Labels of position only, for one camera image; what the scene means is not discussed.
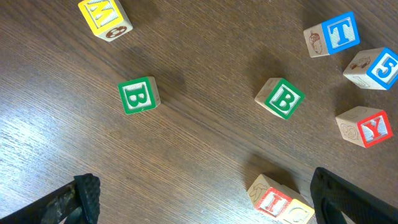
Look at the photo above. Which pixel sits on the blue T wooden block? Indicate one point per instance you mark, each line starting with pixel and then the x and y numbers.
pixel 332 36

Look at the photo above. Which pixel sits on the red Y wooden block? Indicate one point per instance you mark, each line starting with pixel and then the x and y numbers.
pixel 364 126

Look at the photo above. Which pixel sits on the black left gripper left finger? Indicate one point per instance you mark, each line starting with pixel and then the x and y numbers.
pixel 75 202

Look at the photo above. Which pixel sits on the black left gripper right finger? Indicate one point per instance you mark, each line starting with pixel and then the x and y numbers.
pixel 335 197

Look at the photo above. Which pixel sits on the blue 5 wooden block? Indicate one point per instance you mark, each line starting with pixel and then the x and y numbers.
pixel 374 69

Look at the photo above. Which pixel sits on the green B wooden block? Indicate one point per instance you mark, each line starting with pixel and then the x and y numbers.
pixel 279 97

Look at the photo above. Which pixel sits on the yellow block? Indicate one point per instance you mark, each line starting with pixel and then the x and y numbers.
pixel 299 211
pixel 106 18

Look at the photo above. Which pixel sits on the red I wooden block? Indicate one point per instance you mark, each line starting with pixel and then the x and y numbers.
pixel 268 196

